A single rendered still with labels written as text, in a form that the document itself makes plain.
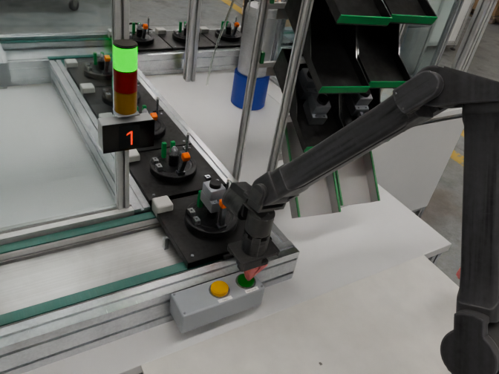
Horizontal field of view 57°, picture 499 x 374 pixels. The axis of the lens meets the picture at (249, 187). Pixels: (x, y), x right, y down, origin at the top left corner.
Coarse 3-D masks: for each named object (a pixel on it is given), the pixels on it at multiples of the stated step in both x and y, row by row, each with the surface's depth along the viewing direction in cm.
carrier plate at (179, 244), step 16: (176, 208) 125; (160, 224) 121; (176, 224) 119; (240, 224) 123; (176, 240) 114; (192, 240) 115; (208, 240) 116; (224, 240) 117; (192, 256) 111; (208, 256) 112
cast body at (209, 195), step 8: (208, 184) 116; (216, 184) 115; (200, 192) 119; (208, 192) 115; (216, 192) 115; (224, 192) 116; (208, 200) 116; (216, 200) 116; (208, 208) 117; (216, 208) 116
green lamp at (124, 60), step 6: (114, 48) 95; (120, 48) 94; (114, 54) 95; (120, 54) 95; (126, 54) 95; (132, 54) 95; (114, 60) 96; (120, 60) 95; (126, 60) 95; (132, 60) 96; (114, 66) 97; (120, 66) 96; (126, 66) 96; (132, 66) 97; (126, 72) 97
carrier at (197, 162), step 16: (144, 160) 141; (160, 160) 139; (176, 160) 136; (192, 160) 141; (144, 176) 134; (160, 176) 133; (176, 176) 133; (192, 176) 137; (144, 192) 128; (160, 192) 129; (176, 192) 130; (192, 192) 132
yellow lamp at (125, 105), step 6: (114, 96) 101; (120, 96) 100; (126, 96) 100; (132, 96) 101; (114, 102) 102; (120, 102) 101; (126, 102) 101; (132, 102) 102; (114, 108) 103; (120, 108) 102; (126, 108) 102; (132, 108) 103; (126, 114) 103
